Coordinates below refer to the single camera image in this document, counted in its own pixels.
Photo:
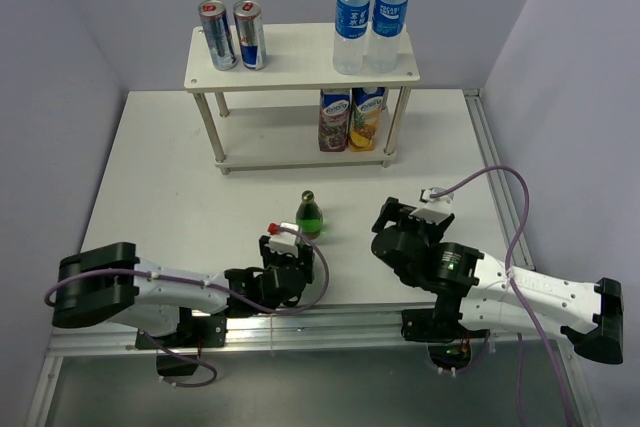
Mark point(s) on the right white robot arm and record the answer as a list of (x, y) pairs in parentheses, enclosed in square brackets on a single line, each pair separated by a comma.
[(476, 292)]

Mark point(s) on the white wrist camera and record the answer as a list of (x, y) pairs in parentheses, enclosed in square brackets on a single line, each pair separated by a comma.
[(284, 238), (435, 204)]

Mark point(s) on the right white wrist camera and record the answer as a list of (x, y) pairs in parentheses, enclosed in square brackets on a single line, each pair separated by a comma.
[(435, 204)]

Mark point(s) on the aluminium side rail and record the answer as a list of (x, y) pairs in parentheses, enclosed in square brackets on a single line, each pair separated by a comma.
[(584, 410)]

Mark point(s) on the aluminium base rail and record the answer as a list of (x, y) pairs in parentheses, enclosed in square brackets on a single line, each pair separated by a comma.
[(331, 367)]

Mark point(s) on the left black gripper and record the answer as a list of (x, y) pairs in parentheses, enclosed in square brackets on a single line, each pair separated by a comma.
[(307, 256)]

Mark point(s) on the purple grape juice carton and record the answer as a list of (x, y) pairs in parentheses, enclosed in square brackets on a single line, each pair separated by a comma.
[(334, 115)]

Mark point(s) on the blue-label water bottle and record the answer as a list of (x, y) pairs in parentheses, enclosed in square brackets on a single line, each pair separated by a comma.
[(351, 23), (388, 21)]

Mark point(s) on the white two-tier wooden shelf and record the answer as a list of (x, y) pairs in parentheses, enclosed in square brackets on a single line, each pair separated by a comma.
[(269, 118)]

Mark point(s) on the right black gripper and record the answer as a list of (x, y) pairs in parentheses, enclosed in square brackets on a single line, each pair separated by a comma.
[(394, 210)]

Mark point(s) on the yellow pineapple juice carton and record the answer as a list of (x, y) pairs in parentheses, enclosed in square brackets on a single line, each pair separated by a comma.
[(366, 106)]

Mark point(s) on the rear green glass bottle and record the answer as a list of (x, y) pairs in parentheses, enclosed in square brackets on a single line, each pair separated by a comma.
[(309, 216)]

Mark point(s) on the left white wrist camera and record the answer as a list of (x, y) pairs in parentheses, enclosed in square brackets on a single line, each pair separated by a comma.
[(284, 238)]

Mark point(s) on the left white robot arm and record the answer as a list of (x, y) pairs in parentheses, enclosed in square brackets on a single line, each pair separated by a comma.
[(177, 308)]

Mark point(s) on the silver drink can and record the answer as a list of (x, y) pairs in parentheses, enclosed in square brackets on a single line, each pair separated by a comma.
[(213, 17), (249, 27)]

